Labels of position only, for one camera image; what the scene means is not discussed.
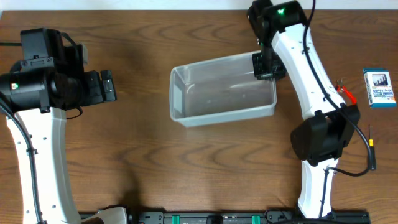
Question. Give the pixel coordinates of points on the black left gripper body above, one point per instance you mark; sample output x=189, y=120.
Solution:
x=94, y=88

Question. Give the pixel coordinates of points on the blue white screw box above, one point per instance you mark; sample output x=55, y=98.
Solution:
x=379, y=88

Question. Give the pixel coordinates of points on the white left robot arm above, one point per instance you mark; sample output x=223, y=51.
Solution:
x=36, y=94

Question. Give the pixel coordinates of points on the clear plastic storage container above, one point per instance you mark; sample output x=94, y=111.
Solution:
x=219, y=90

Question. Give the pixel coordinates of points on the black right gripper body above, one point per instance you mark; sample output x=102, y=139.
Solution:
x=267, y=68

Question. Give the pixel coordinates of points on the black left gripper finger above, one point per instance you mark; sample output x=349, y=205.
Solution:
x=106, y=75
x=109, y=91

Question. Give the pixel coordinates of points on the red handled pliers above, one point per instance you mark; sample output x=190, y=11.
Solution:
x=340, y=87

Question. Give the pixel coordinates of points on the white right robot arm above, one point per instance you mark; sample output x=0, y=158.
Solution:
x=328, y=122

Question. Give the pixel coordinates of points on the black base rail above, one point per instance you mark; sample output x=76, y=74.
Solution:
x=248, y=217

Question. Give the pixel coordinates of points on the black yellow screwdriver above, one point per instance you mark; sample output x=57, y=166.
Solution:
x=373, y=164

